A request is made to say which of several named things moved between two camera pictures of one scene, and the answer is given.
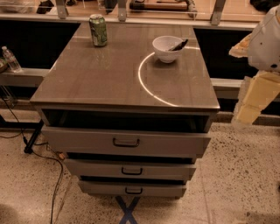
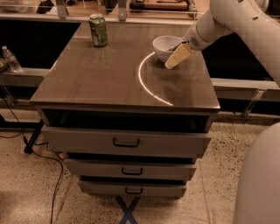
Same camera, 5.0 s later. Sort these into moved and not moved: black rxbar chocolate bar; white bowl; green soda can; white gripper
Moved: white gripper
Not moved: green soda can; black rxbar chocolate bar; white bowl
